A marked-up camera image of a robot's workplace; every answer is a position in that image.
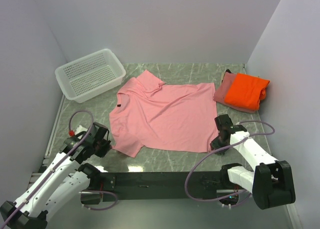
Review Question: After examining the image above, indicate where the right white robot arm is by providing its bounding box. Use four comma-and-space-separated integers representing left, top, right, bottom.
210, 114, 296, 210

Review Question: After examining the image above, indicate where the folded dusty pink t shirt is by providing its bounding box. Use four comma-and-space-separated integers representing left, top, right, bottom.
213, 69, 256, 114

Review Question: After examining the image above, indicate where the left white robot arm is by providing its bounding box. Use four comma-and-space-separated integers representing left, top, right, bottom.
0, 122, 112, 229

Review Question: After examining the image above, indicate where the aluminium frame rail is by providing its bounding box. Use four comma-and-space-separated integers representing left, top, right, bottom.
27, 95, 66, 189

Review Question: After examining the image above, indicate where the black base beam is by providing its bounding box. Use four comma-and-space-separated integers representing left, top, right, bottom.
79, 171, 251, 205

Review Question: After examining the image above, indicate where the folded orange t shirt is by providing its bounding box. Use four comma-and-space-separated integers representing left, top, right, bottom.
224, 73, 270, 111

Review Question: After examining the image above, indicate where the white plastic basket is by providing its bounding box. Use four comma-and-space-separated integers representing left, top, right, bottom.
55, 49, 126, 104

